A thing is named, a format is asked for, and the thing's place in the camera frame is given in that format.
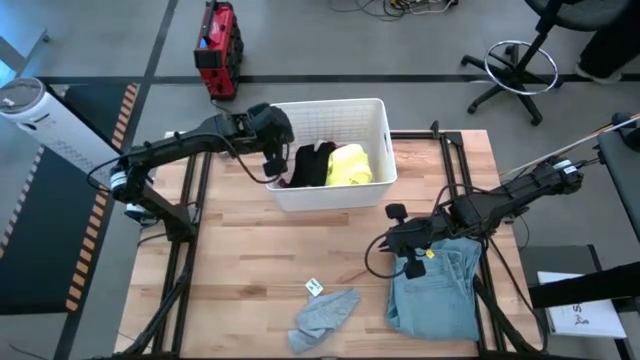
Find red tool case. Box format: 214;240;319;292
193;0;245;100

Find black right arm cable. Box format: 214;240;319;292
363;232;431;280

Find black garment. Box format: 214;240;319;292
287;141;338;189

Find black hazard-striped floor mat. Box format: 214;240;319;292
0;82;141;316

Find black metal table frame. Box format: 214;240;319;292
114;119;549;360

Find black side bench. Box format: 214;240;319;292
597;112;640;241

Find long wooden rod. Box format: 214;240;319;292
499;112;640;177

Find black flat bar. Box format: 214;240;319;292
528;259;640;310

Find light blue jeans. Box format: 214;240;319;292
384;237;484;343

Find black stool with round back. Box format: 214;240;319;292
459;0;632;127

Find white tower air purifier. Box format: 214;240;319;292
0;77;121;187

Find person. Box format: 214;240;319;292
574;0;640;85

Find grey garment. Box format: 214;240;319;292
287;287;362;355

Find floor cable bundle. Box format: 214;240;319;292
327;0;460;22

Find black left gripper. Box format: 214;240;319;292
244;102;296;178

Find white perforated laundry basket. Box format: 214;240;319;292
264;97;399;213

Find yellow garment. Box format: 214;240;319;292
324;143;374;187

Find white printed paper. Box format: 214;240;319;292
537;270;629;340

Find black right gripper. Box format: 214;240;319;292
378;203;454;280

